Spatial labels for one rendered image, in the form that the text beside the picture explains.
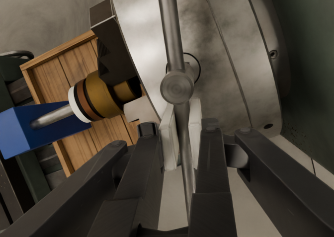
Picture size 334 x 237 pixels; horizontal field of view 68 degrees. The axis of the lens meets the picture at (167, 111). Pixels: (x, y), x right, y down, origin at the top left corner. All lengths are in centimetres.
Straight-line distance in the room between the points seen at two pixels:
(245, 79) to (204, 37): 6
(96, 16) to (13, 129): 27
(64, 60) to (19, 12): 131
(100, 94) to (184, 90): 25
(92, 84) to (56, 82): 32
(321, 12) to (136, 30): 17
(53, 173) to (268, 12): 68
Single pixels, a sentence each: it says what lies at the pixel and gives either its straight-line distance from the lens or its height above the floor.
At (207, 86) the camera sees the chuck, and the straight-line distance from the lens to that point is 25.
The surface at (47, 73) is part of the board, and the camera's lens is 73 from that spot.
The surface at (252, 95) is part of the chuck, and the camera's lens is 26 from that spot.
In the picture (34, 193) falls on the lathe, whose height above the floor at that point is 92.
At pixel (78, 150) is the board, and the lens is 71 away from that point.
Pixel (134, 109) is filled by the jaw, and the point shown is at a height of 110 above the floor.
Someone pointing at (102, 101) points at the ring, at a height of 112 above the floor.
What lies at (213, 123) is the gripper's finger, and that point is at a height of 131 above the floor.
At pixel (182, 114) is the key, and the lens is 18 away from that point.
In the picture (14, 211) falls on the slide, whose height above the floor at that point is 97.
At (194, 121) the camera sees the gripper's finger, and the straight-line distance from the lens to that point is 15.
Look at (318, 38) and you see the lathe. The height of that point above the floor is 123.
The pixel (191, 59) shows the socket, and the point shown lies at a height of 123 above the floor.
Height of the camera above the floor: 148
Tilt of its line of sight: 78 degrees down
